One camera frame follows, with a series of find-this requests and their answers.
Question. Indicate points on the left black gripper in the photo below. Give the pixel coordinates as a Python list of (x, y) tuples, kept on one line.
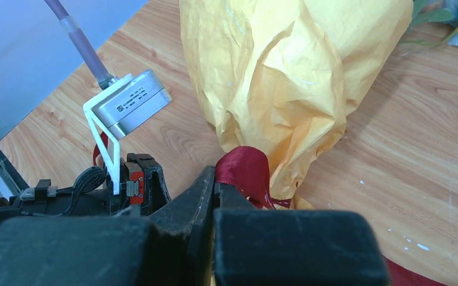
[(142, 186)]

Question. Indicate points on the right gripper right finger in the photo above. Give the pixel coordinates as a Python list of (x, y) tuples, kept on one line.
[(292, 247)]

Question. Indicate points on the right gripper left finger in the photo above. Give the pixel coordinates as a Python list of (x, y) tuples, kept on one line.
[(172, 246)]

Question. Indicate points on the yellow flower bouquet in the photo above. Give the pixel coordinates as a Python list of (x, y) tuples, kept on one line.
[(283, 76)]

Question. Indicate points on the dark red ribbon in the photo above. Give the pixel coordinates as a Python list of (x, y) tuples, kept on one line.
[(247, 169)]

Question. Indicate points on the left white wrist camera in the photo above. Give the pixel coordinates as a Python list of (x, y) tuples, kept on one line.
[(117, 111)]

